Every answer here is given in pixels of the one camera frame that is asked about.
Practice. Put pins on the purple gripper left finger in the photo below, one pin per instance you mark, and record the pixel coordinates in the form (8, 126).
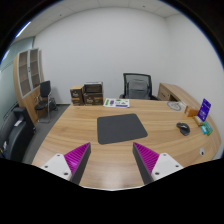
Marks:
(70, 166)

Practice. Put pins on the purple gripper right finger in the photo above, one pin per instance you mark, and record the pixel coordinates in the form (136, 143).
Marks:
(153, 166)

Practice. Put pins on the black computer mouse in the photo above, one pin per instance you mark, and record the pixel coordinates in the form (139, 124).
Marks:
(184, 128)

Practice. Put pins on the dark grey mouse pad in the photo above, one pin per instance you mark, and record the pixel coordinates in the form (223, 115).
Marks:
(119, 128)

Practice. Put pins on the round silver coaster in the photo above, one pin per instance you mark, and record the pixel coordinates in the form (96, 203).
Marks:
(174, 105)

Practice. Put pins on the white printed sheet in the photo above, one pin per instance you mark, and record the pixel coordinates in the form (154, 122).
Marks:
(116, 103)

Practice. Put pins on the small brown cardboard box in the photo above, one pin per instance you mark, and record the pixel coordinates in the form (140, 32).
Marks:
(77, 95)

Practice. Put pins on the black visitor chair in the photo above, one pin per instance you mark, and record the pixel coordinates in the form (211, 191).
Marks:
(44, 99)

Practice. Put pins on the black leather sofa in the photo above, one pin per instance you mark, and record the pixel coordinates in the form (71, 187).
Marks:
(16, 134)

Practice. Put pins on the black and brown box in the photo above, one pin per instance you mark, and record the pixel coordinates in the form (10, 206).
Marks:
(93, 93)

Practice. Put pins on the green and blue packet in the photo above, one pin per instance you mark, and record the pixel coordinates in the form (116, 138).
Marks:
(206, 128)

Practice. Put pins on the wooden side cabinet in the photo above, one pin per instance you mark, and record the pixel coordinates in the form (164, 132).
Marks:
(171, 92)

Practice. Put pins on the black mesh office chair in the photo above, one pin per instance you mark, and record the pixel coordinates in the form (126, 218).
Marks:
(137, 86)

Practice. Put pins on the purple standing card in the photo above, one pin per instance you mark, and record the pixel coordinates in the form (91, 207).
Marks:
(204, 110)

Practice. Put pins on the wooden bookshelf cabinet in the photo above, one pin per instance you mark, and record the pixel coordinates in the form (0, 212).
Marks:
(27, 76)

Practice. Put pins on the white desk cable grommet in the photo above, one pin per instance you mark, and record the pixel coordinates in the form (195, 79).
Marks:
(202, 151)

